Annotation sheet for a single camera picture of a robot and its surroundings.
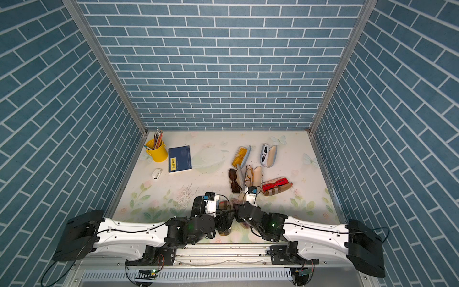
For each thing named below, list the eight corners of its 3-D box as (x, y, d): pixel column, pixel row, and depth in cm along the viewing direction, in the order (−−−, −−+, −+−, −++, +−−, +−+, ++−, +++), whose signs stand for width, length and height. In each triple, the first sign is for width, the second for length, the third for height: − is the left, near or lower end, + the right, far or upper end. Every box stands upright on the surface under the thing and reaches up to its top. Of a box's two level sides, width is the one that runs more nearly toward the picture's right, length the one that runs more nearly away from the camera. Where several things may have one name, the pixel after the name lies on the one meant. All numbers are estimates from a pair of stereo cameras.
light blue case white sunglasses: (258, 165, 105) (259, 162, 102) (261, 146, 115) (262, 142, 112) (274, 168, 104) (275, 165, 101) (276, 149, 114) (277, 145, 111)
